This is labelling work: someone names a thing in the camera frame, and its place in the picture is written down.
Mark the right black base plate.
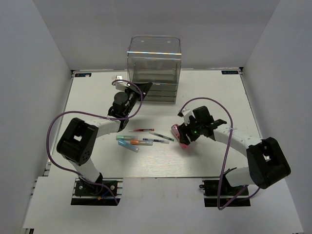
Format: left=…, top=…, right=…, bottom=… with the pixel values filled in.
left=199, top=179, right=251, bottom=208

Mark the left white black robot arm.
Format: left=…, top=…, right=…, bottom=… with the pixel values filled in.
left=57, top=80, right=153, bottom=195

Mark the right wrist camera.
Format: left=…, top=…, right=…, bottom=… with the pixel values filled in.
left=177, top=108, right=193, bottom=126

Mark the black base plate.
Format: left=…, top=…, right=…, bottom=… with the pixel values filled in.
left=199, top=179, right=251, bottom=208
left=71, top=178, right=123, bottom=206

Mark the blue highlighter marker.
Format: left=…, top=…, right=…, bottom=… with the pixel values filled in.
left=118, top=139, right=139, bottom=153

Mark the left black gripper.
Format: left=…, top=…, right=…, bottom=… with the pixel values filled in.
left=124, top=81, right=153, bottom=117

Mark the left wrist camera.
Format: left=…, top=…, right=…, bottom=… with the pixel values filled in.
left=112, top=75, right=130, bottom=91

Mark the green highlighter marker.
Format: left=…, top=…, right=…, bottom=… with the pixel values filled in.
left=116, top=135, right=137, bottom=141

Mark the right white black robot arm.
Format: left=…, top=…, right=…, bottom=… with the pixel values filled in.
left=177, top=106, right=291, bottom=195

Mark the clear plastic drawer organizer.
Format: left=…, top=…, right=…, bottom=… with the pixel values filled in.
left=127, top=35, right=182, bottom=103

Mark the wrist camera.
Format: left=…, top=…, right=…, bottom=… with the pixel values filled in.
left=112, top=75, right=130, bottom=91
left=177, top=108, right=193, bottom=126

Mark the green gel pen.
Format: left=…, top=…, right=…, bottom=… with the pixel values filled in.
left=149, top=131, right=174, bottom=141

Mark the right blue table sticker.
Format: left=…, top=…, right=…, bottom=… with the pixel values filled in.
left=221, top=70, right=239, bottom=75

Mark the blue gel pen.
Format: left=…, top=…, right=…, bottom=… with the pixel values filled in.
left=143, top=138, right=170, bottom=144

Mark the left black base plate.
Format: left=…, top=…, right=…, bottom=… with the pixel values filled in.
left=71, top=178, right=123, bottom=206

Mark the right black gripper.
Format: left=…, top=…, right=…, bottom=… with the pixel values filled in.
left=177, top=116, right=204, bottom=145

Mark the orange highlighter marker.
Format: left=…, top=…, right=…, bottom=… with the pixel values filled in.
left=130, top=139, right=153, bottom=146

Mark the red gel pen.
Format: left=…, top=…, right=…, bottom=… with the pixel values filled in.
left=128, top=128, right=155, bottom=132

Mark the blue table sticker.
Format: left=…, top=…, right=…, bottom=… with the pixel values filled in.
left=75, top=73, right=92, bottom=78
left=221, top=70, right=239, bottom=75

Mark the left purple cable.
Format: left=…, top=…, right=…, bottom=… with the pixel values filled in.
left=46, top=79, right=143, bottom=205

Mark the left blue table sticker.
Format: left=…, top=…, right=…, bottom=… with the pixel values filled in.
left=75, top=73, right=92, bottom=78

